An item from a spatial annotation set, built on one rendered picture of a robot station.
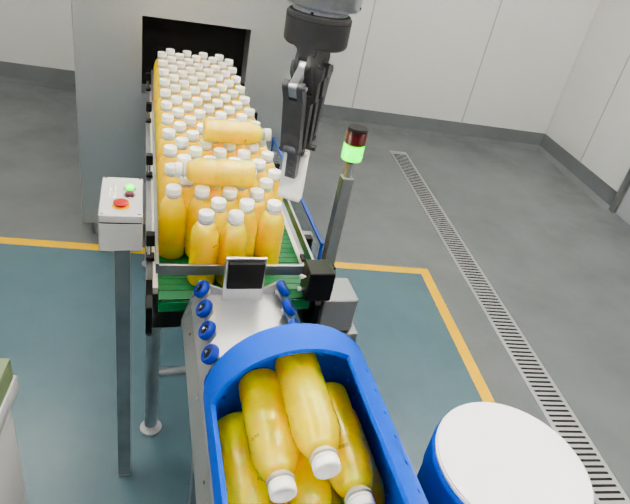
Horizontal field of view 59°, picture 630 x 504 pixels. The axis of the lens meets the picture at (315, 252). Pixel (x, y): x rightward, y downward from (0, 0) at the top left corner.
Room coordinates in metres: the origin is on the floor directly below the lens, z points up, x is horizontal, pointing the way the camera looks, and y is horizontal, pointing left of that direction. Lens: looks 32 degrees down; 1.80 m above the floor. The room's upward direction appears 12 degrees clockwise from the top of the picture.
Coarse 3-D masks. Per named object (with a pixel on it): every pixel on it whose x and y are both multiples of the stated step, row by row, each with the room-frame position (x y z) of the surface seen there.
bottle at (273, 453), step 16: (240, 384) 0.64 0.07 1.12; (256, 384) 0.63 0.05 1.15; (272, 384) 0.64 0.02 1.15; (240, 400) 0.62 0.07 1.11; (256, 400) 0.60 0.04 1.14; (272, 400) 0.60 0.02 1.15; (256, 416) 0.57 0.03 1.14; (272, 416) 0.57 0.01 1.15; (256, 432) 0.55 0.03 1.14; (272, 432) 0.54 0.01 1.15; (288, 432) 0.55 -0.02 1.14; (256, 448) 0.52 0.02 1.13; (272, 448) 0.52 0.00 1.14; (288, 448) 0.53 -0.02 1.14; (256, 464) 0.51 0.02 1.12; (272, 464) 0.50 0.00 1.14; (288, 464) 0.51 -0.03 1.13
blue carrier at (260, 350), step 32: (256, 352) 0.63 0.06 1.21; (288, 352) 0.63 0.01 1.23; (320, 352) 0.64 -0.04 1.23; (352, 352) 0.68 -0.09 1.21; (224, 384) 0.59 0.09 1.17; (352, 384) 0.73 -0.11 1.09; (384, 416) 0.57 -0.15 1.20; (384, 448) 0.50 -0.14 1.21; (224, 480) 0.47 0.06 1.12; (384, 480) 0.57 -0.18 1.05; (416, 480) 0.48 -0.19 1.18
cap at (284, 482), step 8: (272, 480) 0.48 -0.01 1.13; (280, 480) 0.48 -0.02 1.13; (288, 480) 0.48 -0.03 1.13; (272, 488) 0.47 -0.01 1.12; (280, 488) 0.47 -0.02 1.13; (288, 488) 0.47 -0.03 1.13; (296, 488) 0.48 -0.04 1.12; (272, 496) 0.47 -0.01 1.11; (280, 496) 0.47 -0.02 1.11; (288, 496) 0.47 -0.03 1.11
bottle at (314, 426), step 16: (288, 368) 0.64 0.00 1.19; (304, 368) 0.63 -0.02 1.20; (320, 368) 0.66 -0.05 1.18; (288, 384) 0.61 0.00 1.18; (304, 384) 0.60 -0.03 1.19; (320, 384) 0.61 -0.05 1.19; (288, 400) 0.58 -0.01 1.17; (304, 400) 0.57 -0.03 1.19; (320, 400) 0.58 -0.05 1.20; (288, 416) 0.56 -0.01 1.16; (304, 416) 0.55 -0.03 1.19; (320, 416) 0.55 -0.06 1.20; (336, 416) 0.57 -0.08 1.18; (304, 432) 0.53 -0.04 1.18; (320, 432) 0.53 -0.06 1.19; (336, 432) 0.54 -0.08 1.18; (304, 448) 0.51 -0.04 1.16; (320, 448) 0.51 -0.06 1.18; (336, 448) 0.52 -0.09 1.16
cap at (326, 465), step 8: (320, 456) 0.50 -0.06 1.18; (328, 456) 0.50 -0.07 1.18; (336, 456) 0.50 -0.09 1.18; (312, 464) 0.49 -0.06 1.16; (320, 464) 0.49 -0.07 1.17; (328, 464) 0.49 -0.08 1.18; (336, 464) 0.49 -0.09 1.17; (320, 472) 0.49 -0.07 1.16; (328, 472) 0.49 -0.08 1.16; (336, 472) 0.49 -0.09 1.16
